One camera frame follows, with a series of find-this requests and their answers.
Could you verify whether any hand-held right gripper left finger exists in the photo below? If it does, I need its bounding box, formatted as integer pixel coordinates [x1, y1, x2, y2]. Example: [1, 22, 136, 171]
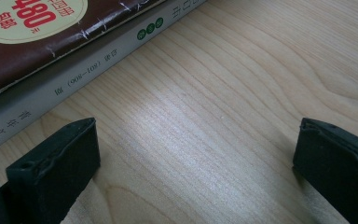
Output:
[5, 117, 102, 224]

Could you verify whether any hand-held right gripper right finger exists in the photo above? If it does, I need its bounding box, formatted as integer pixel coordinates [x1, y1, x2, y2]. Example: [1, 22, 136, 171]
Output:
[293, 117, 358, 224]

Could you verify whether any thick white picture book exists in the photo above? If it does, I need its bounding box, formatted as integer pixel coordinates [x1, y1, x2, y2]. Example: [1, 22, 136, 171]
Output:
[0, 0, 209, 159]

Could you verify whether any maroon magazine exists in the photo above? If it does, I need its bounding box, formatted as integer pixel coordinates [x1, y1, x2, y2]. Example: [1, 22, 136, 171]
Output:
[0, 0, 169, 104]

